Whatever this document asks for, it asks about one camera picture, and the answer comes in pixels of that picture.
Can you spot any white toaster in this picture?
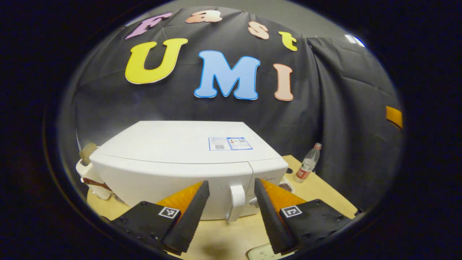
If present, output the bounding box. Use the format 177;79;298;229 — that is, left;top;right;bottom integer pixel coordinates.
76;159;113;201

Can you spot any black backdrop cloth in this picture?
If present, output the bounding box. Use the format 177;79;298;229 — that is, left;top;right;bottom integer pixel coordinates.
60;7;404;212

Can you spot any small ceiling light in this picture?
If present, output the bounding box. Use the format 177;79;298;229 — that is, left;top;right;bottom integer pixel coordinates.
345;34;365;47

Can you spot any clear bottle with red label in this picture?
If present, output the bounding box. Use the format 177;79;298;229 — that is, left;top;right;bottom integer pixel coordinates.
294;143;322;183

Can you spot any pale green rectangular plate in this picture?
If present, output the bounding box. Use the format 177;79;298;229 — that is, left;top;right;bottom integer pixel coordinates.
247;244;289;260

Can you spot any white microwave oven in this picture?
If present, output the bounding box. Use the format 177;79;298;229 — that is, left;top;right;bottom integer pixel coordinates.
90;121;288;221

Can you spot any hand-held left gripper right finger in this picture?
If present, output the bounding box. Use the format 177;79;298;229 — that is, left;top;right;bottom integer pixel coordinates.
254;178;357;255

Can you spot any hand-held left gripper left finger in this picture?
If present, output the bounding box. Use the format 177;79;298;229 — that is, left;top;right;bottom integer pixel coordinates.
110;181;210;254

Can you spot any white divided dish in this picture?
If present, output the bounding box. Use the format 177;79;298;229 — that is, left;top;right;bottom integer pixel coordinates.
278;176;295;194

